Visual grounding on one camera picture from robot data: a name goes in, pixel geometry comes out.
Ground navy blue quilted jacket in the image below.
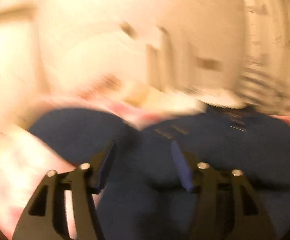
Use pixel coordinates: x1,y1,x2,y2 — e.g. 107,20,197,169
29,106,290,239

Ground nautical print curtain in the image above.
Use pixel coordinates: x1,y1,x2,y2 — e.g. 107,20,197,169
237,0,290,115

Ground white bedside table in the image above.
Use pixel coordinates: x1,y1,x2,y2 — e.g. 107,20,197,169
186,87,246,109

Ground wall socket panel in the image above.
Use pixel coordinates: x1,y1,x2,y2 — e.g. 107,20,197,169
197,57,221,71

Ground red white checkered bed cover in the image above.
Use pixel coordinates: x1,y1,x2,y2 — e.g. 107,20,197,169
0,97,290,238

